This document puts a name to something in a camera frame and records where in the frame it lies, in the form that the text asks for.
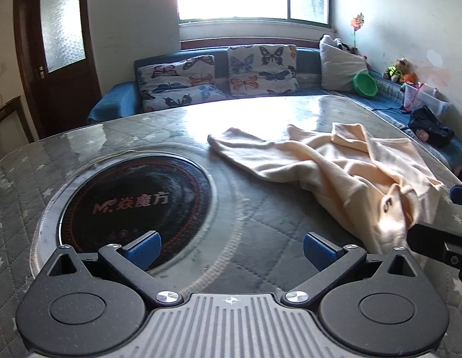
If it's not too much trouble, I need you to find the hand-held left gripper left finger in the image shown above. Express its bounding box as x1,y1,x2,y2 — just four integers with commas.
36,230,184,306

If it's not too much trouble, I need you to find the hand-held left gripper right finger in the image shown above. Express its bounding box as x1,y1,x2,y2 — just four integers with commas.
281,231,429,306

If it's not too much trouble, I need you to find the cream knit garment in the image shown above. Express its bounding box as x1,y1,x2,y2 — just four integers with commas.
208,122,446,256

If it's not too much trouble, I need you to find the round black induction cooktop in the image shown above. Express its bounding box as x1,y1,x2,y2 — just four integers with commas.
56,156,217,273

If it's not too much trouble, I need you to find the black bag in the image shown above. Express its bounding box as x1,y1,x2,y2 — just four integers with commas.
408,105,455,149

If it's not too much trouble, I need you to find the clear plastic storage box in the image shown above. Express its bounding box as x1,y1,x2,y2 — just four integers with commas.
403,82,452,117

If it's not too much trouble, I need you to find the plush bear with green vest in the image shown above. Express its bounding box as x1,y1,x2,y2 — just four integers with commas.
383,58,409,83

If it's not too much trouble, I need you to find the green plastic basket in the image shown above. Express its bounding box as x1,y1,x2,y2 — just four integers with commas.
352,71,379,99

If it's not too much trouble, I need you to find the blue sofa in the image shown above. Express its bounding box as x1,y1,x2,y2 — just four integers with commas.
87,47,462,180

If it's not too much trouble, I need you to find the butterfly print cushion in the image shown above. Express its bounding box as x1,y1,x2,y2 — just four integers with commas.
227,45,299,98
135,54,228,113

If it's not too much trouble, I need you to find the dark wooden door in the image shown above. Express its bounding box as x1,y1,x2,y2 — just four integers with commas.
13,0,102,138

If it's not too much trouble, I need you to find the grey cushion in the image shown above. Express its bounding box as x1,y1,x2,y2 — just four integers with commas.
320,41,369,92

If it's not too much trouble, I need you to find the black and white plush toy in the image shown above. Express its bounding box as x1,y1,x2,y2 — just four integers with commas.
320,34,356,53

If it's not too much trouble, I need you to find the colourful pinwheel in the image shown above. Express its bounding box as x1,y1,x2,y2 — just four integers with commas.
349,13,367,55

